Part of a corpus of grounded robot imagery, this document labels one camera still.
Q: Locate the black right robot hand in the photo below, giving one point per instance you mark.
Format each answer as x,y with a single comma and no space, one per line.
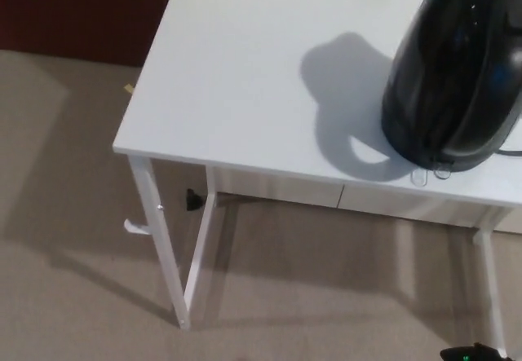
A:
469,356

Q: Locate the clear round kettle base button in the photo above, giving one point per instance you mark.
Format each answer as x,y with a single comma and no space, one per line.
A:
443,170

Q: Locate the clear oblong kettle base lever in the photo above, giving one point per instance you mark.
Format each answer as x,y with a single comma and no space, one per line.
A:
418,177

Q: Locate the black electric kettle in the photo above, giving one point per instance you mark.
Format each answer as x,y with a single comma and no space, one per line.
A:
440,84

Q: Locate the small black object under table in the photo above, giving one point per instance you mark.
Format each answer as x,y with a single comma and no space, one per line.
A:
193,200

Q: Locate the white hook on table leg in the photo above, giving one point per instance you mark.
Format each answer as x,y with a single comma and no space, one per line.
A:
132,230

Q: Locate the white table with metal legs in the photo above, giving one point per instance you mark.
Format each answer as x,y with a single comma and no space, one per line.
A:
244,71

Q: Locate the yellow tape piece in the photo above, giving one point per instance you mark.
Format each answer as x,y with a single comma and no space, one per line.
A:
129,88

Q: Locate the dark red cabinet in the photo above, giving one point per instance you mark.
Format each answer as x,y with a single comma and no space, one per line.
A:
73,10

